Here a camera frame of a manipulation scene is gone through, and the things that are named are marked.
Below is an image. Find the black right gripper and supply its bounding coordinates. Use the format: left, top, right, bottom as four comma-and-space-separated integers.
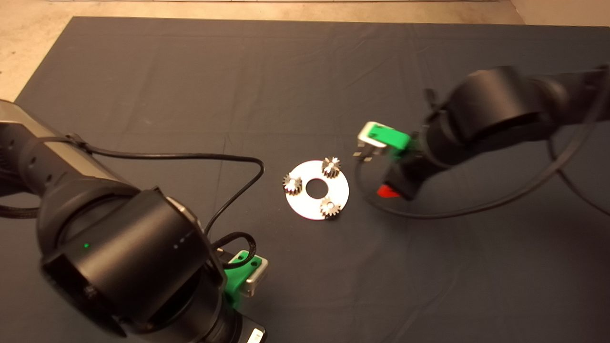
376, 151, 433, 201

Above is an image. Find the round metal carrier plate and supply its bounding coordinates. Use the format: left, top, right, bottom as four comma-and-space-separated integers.
285, 160, 350, 221

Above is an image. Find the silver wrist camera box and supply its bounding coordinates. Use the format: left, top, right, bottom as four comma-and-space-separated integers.
357, 121, 387, 149
240, 257, 269, 297

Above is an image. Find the green right camera mount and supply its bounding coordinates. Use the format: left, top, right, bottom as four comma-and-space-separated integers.
369, 122, 413, 161

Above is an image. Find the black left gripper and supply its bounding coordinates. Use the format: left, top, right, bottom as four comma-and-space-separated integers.
231, 312, 267, 343

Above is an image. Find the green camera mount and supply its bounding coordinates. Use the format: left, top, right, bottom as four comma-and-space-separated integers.
222, 250, 264, 309
369, 122, 413, 161

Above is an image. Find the thin black left camera cable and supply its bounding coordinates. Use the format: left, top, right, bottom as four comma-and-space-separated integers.
64, 133, 265, 237

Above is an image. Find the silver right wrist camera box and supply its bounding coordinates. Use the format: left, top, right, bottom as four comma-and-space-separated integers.
357, 121, 387, 149

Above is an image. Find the thin black camera cable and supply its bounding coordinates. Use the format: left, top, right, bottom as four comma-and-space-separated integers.
64, 133, 265, 237
352, 81, 610, 221

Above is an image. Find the dark grey table cloth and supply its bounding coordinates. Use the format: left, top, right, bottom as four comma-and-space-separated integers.
0, 17, 610, 343

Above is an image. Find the thin black right camera cable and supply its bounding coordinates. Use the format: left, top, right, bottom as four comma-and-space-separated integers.
352, 81, 610, 221

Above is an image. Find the green left camera mount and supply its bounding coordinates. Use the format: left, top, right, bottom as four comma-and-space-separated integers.
222, 250, 264, 309

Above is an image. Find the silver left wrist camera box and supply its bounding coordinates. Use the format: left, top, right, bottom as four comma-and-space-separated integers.
240, 257, 269, 297

